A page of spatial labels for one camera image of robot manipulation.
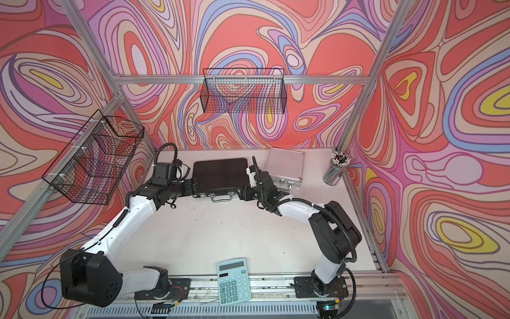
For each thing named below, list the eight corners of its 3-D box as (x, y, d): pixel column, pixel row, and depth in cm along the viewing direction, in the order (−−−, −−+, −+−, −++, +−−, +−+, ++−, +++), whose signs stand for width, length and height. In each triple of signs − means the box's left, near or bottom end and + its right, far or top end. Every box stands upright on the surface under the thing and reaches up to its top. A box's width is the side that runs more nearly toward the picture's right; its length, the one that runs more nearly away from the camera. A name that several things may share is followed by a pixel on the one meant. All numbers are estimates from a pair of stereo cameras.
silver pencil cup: (324, 185, 104) (334, 164, 91) (321, 172, 110) (329, 150, 97) (340, 185, 104) (352, 164, 91) (335, 172, 110) (346, 150, 97)
